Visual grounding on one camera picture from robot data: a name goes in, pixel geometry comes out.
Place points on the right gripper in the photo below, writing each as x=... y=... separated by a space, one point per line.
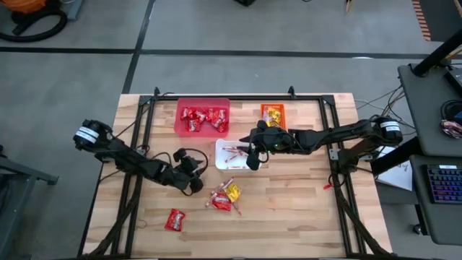
x=272 y=139

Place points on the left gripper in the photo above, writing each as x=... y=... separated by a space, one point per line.
x=184 y=173

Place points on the yellow Sour Patch candy bag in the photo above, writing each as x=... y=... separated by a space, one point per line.
x=265 y=115
x=275 y=116
x=233 y=191

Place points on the red Skittles candy bag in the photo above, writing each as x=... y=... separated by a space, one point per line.
x=211 y=115
x=198 y=115
x=222 y=126
x=221 y=202
x=175 y=220
x=221 y=115
x=193 y=125
x=185 y=114

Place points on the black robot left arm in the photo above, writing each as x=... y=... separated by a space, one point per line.
x=122 y=159

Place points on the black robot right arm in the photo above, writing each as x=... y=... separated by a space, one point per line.
x=343 y=131

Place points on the colourful candy bag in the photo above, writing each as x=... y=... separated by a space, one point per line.
x=451 y=129

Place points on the white plastic bin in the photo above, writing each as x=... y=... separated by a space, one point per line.
x=221 y=144

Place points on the pink plastic bin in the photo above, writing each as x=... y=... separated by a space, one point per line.
x=202 y=134

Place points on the orange plastic basket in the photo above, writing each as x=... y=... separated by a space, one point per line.
x=273 y=105

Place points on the red tag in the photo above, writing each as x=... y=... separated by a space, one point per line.
x=328 y=187

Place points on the small white box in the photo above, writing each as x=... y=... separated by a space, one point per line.
x=385 y=152

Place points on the black slanting pole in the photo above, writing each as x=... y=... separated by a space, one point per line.
x=436 y=54
x=397 y=155

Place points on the black floor object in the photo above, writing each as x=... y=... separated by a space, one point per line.
x=245 y=2

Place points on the white paper sheet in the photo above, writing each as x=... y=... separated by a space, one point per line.
x=397 y=177

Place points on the grey metal table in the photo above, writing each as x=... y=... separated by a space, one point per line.
x=29 y=172

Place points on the dark grey desk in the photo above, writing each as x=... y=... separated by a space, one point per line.
x=426 y=119
x=433 y=224

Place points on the black caster wheel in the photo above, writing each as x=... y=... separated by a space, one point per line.
x=417 y=229

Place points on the backlit black keyboard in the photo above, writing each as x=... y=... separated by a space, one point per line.
x=445 y=184

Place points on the black orange-striped floor mat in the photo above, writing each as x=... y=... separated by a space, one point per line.
x=440 y=18

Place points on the orange shop vacuum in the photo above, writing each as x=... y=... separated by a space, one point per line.
x=21 y=5

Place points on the black aluminium table frame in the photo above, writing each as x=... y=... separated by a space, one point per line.
x=252 y=98

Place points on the black frame clamp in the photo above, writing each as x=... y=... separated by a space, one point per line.
x=292 y=92
x=156 y=92

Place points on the silver metal bracket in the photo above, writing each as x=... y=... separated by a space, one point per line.
x=334 y=154

